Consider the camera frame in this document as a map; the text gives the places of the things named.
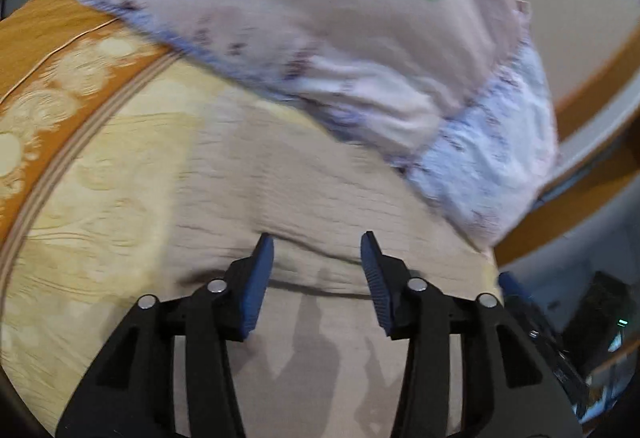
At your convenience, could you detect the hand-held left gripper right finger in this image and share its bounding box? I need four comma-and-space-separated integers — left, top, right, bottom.
360, 230, 583, 438

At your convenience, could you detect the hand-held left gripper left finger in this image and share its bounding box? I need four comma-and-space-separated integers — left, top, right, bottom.
55, 233, 276, 438

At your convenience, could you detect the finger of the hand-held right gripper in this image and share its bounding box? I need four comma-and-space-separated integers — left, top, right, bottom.
497, 270, 526, 306

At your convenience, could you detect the beige cable-knit cloth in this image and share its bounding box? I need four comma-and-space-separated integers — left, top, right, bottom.
150, 83, 501, 438

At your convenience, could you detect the black electronic box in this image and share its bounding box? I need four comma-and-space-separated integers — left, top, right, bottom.
560, 270, 636, 369

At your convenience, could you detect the wooden headboard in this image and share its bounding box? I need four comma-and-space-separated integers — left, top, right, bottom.
492, 23, 640, 269

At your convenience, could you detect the blue tree print pillow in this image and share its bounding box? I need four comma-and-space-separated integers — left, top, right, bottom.
400, 0, 558, 251

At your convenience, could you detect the yellow patterned bedspread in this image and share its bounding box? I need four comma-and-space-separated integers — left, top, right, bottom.
0, 0, 503, 438

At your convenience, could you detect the pink floral pillow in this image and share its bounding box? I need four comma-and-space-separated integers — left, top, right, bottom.
60, 0, 528, 169

